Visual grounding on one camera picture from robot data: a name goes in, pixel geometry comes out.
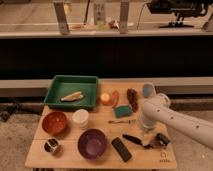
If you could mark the black brush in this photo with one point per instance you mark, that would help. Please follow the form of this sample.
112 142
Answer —
136 141

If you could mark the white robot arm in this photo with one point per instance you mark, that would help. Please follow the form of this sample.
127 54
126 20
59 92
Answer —
157 109

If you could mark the green plastic tray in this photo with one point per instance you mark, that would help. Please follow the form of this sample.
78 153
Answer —
64 85

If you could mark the orange round fruit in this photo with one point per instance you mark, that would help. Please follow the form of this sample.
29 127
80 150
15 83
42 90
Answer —
105 98

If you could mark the dark red pinecone object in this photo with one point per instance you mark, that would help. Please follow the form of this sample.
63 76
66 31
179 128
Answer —
133 99

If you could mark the green sponge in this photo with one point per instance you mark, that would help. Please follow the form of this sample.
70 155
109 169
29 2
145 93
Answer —
122 111

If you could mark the blue grey cup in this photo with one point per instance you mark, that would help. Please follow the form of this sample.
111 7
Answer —
147 90

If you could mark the white cup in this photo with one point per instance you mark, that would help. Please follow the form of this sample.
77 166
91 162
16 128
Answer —
80 118

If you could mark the purple bowl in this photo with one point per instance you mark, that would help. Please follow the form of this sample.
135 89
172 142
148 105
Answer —
92 144

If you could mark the orange bowl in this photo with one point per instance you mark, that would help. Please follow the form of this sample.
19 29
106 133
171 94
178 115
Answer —
54 122

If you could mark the black rectangular remote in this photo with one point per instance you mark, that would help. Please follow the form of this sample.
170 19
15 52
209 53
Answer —
121 149

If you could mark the black binder clip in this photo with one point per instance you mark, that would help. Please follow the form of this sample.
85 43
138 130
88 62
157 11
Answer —
162 140

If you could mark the small metal tin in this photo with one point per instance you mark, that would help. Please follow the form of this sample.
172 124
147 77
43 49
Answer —
52 146

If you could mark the black monitor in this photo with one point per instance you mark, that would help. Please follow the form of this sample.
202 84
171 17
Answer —
181 9

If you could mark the right metal post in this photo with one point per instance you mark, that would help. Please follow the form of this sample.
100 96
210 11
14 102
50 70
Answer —
124 11

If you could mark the metal post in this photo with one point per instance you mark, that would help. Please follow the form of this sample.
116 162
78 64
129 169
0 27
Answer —
124 11
61 16

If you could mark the left metal post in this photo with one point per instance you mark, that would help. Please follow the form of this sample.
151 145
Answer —
61 16

